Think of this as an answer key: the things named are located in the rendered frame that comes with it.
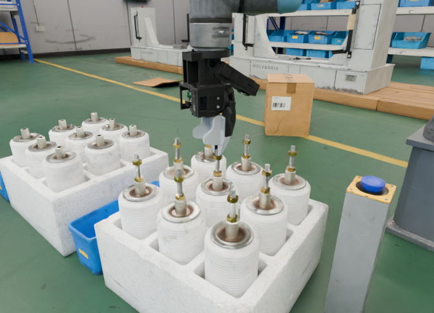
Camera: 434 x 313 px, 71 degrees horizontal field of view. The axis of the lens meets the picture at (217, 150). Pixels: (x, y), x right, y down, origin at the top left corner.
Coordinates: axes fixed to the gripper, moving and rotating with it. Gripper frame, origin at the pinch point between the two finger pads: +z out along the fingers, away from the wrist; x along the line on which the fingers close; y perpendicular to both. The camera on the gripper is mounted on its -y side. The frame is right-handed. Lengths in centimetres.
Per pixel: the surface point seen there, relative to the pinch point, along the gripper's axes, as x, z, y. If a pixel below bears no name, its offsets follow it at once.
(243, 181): -0.6, 10.6, -7.2
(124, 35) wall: -647, 1, -178
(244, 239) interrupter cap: 17.6, 9.0, 6.7
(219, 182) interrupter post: 1.1, 7.7, 1.0
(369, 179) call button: 23.9, 1.4, -16.1
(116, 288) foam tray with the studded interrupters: -6.7, 32.1, 24.1
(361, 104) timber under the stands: -78, 32, -179
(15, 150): -56, 12, 38
